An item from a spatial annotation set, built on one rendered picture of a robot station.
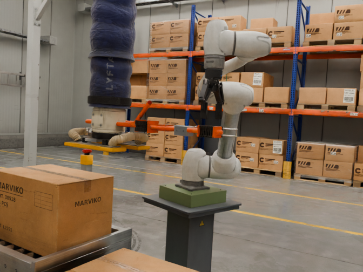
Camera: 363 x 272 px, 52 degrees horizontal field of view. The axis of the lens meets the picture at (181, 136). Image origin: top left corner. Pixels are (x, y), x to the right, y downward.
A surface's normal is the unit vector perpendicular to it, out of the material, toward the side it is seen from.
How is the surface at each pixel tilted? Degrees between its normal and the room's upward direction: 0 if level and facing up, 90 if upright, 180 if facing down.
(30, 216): 90
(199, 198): 90
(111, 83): 75
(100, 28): 80
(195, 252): 90
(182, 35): 90
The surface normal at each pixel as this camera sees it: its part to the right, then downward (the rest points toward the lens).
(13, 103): 0.87, 0.07
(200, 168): 0.04, 0.06
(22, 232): -0.55, 0.02
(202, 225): 0.65, 0.08
